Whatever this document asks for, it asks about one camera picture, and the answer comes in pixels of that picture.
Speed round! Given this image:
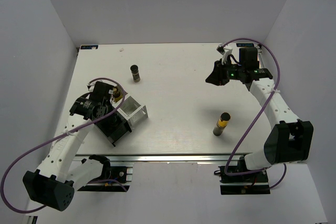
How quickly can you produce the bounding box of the left blue corner sticker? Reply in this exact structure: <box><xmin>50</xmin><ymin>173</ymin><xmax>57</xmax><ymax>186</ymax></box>
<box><xmin>80</xmin><ymin>45</ymin><xmax>99</xmax><ymax>50</ymax></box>

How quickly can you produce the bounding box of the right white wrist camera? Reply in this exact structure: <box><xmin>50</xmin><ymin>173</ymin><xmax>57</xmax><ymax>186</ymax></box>
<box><xmin>216</xmin><ymin>44</ymin><xmax>233</xmax><ymax>65</ymax></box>

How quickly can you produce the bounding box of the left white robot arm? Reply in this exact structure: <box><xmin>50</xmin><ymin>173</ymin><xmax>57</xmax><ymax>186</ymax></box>
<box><xmin>23</xmin><ymin>81</ymin><xmax>114</xmax><ymax>211</ymax></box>

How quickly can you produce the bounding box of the yellow band spice bottle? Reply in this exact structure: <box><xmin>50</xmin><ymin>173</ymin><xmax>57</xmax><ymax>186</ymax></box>
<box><xmin>213</xmin><ymin>112</ymin><xmax>231</xmax><ymax>136</ymax></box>

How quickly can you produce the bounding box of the black cap spice jar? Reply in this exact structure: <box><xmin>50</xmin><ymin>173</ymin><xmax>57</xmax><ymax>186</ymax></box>
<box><xmin>130</xmin><ymin>65</ymin><xmax>141</xmax><ymax>82</ymax></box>
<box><xmin>109</xmin><ymin>115</ymin><xmax>122</xmax><ymax>127</ymax></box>

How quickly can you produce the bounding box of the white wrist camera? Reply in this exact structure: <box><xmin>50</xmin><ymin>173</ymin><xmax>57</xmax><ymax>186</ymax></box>
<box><xmin>216</xmin><ymin>44</ymin><xmax>233</xmax><ymax>65</ymax></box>
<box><xmin>87</xmin><ymin>81</ymin><xmax>96</xmax><ymax>92</ymax></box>

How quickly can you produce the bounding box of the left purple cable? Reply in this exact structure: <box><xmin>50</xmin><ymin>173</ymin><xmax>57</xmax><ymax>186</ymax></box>
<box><xmin>0</xmin><ymin>77</ymin><xmax>129</xmax><ymax>214</ymax></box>

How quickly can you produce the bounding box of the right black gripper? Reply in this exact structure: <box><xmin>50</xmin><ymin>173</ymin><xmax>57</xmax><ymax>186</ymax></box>
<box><xmin>205</xmin><ymin>58</ymin><xmax>245</xmax><ymax>86</ymax></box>

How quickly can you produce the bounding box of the yellow label brown bottle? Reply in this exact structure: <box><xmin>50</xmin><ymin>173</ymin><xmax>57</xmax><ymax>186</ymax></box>
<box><xmin>112</xmin><ymin>87</ymin><xmax>123</xmax><ymax>103</ymax></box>

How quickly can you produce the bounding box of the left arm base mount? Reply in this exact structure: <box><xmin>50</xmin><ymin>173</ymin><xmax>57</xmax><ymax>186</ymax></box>
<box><xmin>79</xmin><ymin>155</ymin><xmax>133</xmax><ymax>192</ymax></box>

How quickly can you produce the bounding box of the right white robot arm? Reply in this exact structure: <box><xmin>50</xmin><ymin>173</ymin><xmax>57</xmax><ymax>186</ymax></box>
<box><xmin>206</xmin><ymin>45</ymin><xmax>313</xmax><ymax>182</ymax></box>

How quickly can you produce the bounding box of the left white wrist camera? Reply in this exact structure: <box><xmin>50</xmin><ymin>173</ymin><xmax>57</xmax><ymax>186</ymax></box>
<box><xmin>87</xmin><ymin>81</ymin><xmax>96</xmax><ymax>92</ymax></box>

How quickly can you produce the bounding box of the black organizer box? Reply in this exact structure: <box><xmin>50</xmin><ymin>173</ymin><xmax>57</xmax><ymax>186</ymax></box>
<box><xmin>96</xmin><ymin>112</ymin><xmax>132</xmax><ymax>147</ymax></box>

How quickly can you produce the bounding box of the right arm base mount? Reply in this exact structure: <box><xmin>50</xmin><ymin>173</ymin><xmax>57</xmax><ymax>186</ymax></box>
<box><xmin>214</xmin><ymin>166</ymin><xmax>270</xmax><ymax>195</ymax></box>

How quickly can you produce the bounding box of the black cap spice jar front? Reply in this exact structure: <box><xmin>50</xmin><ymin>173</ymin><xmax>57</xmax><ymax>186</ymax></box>
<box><xmin>109</xmin><ymin>115</ymin><xmax>122</xmax><ymax>127</ymax></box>

